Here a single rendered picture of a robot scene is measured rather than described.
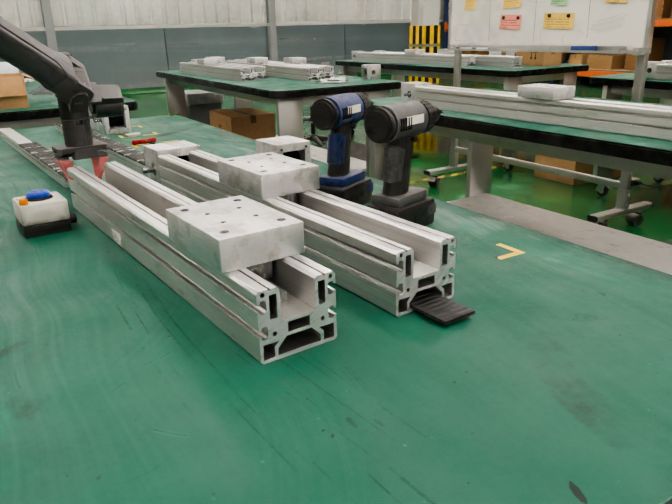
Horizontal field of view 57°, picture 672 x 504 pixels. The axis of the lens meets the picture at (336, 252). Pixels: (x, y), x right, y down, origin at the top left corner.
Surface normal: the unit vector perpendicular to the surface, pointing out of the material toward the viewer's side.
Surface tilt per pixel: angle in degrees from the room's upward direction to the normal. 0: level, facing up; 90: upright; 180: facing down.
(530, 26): 90
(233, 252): 90
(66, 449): 0
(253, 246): 90
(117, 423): 0
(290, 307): 0
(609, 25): 90
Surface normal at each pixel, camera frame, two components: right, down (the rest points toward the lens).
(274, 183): 0.58, 0.26
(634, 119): -0.83, 0.21
